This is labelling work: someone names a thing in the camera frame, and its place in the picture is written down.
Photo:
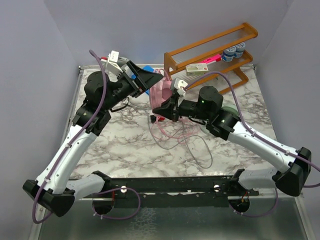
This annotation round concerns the pink marker pen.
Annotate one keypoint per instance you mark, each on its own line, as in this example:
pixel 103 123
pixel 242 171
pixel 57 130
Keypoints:
pixel 212 59

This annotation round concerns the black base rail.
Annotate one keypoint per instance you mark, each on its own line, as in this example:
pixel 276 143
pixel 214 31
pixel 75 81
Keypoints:
pixel 172 192

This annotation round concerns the white green red box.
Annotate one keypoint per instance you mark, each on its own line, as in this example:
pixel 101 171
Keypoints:
pixel 196 69

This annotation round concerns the blue white jar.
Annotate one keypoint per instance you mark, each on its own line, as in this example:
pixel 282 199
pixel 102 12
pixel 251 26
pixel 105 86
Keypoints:
pixel 239 49
pixel 228 54

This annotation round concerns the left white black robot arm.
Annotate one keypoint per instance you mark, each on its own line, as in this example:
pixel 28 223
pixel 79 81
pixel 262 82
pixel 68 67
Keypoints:
pixel 53 189

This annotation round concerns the blue notebook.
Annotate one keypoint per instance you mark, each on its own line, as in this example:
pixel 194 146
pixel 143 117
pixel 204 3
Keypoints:
pixel 147 68

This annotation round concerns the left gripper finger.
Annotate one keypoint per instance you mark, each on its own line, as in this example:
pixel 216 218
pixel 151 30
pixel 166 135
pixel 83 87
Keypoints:
pixel 139 80
pixel 133 69

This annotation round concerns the mint green headphones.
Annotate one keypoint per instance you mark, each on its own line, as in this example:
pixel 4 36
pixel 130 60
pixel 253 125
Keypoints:
pixel 229 108

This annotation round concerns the blue white jar left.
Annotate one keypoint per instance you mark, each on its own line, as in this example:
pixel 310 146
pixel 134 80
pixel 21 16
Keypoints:
pixel 228 54

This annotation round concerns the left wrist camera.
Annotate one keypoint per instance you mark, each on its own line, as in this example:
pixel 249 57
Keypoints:
pixel 110 63

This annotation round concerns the wooden three-tier rack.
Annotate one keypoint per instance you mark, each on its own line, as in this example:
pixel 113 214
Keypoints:
pixel 176 60

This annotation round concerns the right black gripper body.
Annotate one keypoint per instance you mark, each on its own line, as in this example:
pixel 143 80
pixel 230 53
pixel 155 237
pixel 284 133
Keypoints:
pixel 176 110

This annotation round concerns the blue white jar right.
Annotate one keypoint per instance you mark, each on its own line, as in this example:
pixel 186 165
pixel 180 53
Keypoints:
pixel 239 49

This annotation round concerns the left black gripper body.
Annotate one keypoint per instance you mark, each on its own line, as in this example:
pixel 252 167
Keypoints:
pixel 132 86

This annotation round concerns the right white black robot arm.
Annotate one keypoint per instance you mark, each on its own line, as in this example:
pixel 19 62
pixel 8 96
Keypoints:
pixel 290 167

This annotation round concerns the pink grey headphones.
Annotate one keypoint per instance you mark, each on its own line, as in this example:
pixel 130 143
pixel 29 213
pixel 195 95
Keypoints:
pixel 161 91

